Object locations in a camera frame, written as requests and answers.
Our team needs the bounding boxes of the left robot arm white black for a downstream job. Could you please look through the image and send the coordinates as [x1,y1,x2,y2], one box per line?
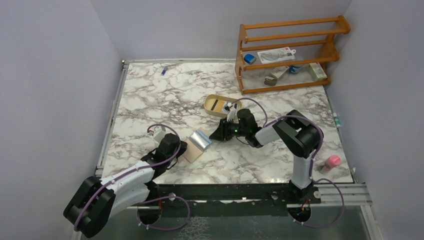
[63,133,188,238]

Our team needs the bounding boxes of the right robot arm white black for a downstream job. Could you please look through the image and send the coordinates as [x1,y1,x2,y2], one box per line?
[209,108,324,193]

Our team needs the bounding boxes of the yellow card in tray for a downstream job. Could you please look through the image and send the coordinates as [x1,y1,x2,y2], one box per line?
[210,99,225,113]

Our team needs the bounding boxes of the cream oval tray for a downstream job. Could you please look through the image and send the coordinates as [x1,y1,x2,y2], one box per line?
[203,94,242,119]

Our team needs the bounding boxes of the grey tape dispenser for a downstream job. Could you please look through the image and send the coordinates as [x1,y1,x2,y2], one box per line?
[264,76,278,86]

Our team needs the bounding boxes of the blue small box on shelf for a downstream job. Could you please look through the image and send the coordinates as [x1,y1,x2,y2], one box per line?
[243,54,257,65]

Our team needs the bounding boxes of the small blue marker pen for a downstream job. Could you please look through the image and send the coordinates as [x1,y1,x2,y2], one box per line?
[161,66,168,76]

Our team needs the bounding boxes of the blue round container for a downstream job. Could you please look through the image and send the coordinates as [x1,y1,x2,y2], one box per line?
[288,65,303,74]

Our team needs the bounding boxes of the wooden orange shelf rack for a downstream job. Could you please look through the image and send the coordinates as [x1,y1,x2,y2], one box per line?
[235,15,351,95]

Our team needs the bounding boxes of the white packaged item on shelf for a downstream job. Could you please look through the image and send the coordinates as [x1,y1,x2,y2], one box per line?
[257,47,296,64]

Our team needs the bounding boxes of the green white small box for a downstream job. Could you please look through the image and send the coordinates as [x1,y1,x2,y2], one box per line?
[308,62,328,82]

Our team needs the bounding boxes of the green white tube at edge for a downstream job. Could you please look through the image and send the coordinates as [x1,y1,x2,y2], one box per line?
[332,112,341,128]

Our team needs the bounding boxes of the pink round object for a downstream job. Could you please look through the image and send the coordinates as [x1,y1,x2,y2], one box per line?
[318,155,342,174]

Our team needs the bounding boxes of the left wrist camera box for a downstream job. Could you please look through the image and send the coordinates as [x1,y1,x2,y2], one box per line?
[152,128,166,143]

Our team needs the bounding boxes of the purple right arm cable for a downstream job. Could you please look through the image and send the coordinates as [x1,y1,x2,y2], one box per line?
[228,97,326,181]

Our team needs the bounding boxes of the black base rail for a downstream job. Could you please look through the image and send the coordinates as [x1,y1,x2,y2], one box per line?
[133,183,321,218]

